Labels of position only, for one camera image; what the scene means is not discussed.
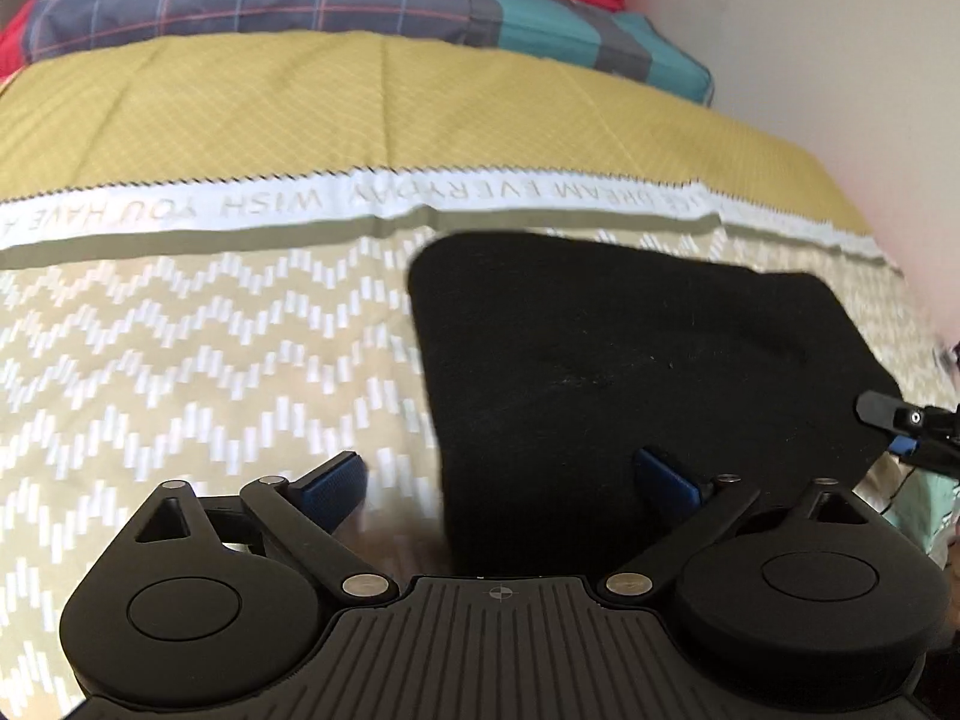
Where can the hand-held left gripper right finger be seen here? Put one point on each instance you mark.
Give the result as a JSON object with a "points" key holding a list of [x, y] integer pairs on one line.
{"points": [[664, 476]]}

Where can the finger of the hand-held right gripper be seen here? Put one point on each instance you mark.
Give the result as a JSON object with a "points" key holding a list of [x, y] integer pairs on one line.
{"points": [[930, 457], [889, 409]]}

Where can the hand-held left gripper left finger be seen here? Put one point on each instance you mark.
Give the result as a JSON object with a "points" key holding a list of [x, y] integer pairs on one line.
{"points": [[330, 480]]}

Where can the black pants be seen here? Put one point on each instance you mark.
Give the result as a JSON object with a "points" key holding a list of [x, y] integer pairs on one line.
{"points": [[600, 352]]}

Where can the pale green cloth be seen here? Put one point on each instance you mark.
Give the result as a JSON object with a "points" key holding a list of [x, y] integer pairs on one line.
{"points": [[926, 510]]}

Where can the yellow patterned bed sheet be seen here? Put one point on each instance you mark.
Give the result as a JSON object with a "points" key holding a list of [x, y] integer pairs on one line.
{"points": [[225, 127]]}

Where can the plaid blue teal pillow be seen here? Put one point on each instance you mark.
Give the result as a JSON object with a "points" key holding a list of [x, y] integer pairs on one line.
{"points": [[225, 0]]}

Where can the pink blanket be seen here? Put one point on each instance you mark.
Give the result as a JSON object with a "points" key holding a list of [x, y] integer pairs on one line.
{"points": [[15, 45]]}

